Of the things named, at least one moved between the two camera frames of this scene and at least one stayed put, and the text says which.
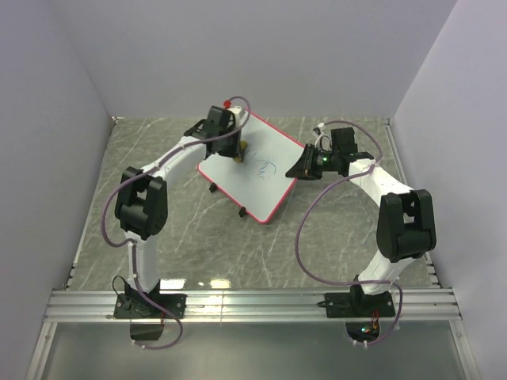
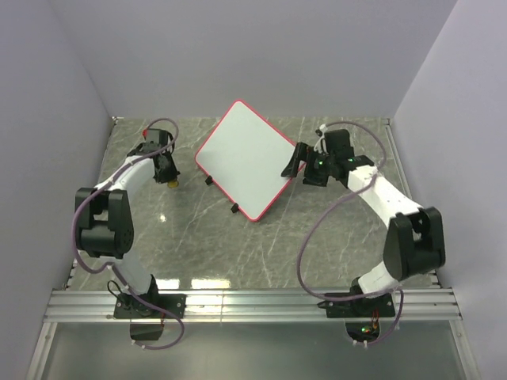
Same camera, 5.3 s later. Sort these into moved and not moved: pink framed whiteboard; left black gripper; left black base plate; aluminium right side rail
Moved: pink framed whiteboard; left black gripper
Not moved: aluminium right side rail; left black base plate
